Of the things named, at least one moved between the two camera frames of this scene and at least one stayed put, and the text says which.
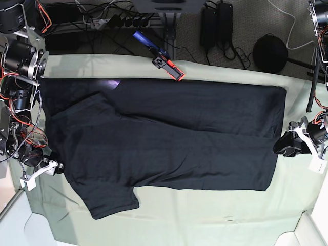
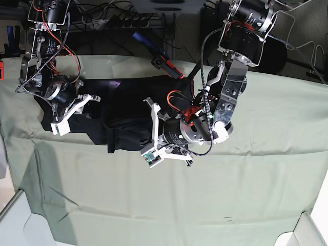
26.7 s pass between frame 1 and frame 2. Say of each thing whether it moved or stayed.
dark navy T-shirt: moved
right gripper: moved
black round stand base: stayed
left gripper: moved
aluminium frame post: stayed
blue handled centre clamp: stayed
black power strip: stayed
